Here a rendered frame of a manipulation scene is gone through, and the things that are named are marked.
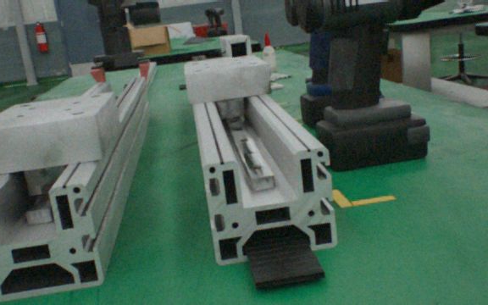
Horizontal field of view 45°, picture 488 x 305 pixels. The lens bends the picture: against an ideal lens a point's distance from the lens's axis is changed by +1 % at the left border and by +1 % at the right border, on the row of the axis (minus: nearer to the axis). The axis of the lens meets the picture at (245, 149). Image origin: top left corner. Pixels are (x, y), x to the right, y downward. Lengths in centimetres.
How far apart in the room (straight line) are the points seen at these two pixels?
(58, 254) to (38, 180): 10
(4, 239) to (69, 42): 1183
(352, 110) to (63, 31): 1170
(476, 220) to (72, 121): 35
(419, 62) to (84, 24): 939
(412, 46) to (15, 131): 315
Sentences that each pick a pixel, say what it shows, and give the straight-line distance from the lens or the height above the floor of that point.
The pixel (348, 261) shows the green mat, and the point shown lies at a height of 78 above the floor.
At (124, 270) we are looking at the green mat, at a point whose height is 78.
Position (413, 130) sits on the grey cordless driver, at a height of 82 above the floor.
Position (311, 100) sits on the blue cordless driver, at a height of 83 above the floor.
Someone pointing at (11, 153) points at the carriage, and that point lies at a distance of 54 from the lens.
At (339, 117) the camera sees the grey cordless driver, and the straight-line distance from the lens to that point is 68.
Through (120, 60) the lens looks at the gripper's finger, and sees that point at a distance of 126.
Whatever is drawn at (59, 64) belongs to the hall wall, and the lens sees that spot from 1240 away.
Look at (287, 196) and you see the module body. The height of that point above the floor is 82.
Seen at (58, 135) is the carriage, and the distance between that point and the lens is 53.
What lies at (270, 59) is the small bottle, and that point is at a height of 82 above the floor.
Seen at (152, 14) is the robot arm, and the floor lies 99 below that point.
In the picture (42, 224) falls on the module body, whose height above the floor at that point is 82.
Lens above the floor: 98
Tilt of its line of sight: 14 degrees down
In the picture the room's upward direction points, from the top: 7 degrees counter-clockwise
